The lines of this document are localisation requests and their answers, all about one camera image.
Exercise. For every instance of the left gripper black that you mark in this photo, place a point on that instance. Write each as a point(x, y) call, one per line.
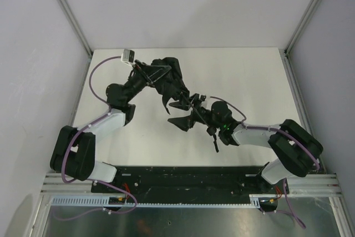
point(148, 76)

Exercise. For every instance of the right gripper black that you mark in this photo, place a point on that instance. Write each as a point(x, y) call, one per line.
point(196, 111)

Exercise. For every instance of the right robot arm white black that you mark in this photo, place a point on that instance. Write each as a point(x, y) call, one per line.
point(296, 149)

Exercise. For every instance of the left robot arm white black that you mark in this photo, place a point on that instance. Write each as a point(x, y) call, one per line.
point(74, 154)

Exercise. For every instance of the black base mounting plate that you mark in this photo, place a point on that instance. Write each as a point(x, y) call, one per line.
point(141, 179)

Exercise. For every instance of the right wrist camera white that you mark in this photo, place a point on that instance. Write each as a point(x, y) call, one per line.
point(204, 98)

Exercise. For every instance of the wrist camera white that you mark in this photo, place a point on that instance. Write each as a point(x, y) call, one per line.
point(127, 57)
point(204, 98)

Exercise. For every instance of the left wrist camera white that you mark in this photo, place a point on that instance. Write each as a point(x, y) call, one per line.
point(127, 57)

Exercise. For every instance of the left aluminium table rail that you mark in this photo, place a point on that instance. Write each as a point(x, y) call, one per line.
point(81, 87)

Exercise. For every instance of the left aluminium frame post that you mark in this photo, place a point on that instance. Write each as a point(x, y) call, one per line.
point(67, 11)

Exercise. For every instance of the aluminium frame post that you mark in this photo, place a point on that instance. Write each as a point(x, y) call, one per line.
point(305, 19)
point(67, 11)

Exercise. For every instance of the slotted grey cable duct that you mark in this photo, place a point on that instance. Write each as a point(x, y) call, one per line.
point(117, 201)

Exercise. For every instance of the right aluminium frame post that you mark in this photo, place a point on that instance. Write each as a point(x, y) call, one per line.
point(305, 19)

